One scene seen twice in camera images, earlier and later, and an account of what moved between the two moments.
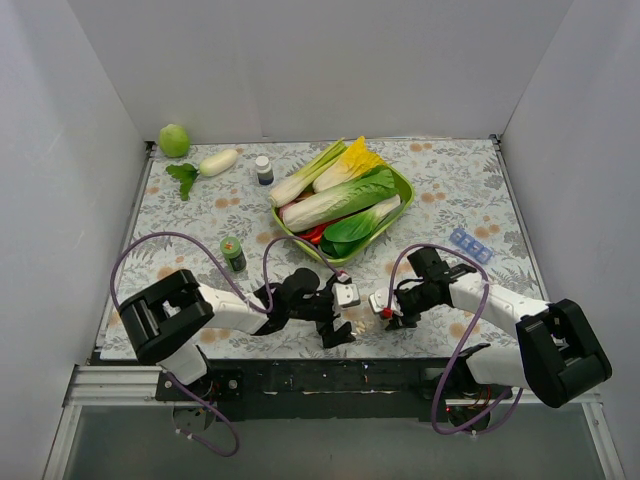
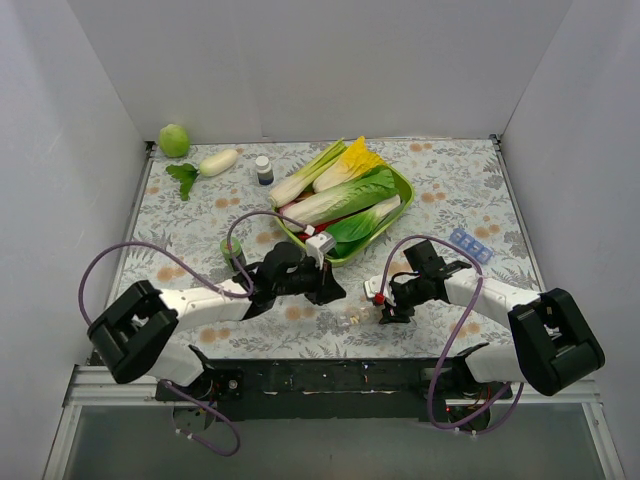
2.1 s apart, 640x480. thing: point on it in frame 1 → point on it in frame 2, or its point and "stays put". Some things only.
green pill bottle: [232, 251] stays put
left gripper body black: [329, 314] → [323, 282]
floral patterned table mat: [205, 208] stays put
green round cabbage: [173, 140] stays put
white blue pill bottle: [264, 170] stays put
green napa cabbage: [373, 186] stays put
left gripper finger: [331, 338] → [320, 297]
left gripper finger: [343, 335] → [335, 290]
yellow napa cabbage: [356, 161] stays put
